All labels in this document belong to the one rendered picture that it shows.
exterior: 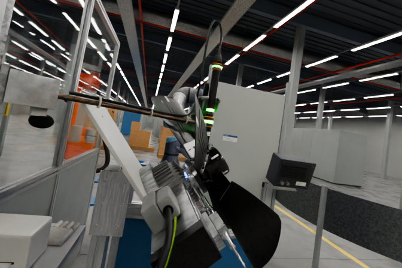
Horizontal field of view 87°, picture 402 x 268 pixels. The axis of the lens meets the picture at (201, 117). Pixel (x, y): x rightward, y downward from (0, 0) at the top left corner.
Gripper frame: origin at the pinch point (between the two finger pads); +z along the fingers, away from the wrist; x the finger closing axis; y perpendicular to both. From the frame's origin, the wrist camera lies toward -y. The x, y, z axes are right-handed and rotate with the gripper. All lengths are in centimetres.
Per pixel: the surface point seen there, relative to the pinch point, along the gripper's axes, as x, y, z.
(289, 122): -412, -58, -550
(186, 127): 9.3, 14.1, 0.2
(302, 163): -73, 25, -32
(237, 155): -92, 40, -182
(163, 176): 16.4, 32.2, 13.8
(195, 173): 5.3, 29.8, 13.1
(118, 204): 29, 42, 16
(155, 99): 23.6, 5.4, 2.5
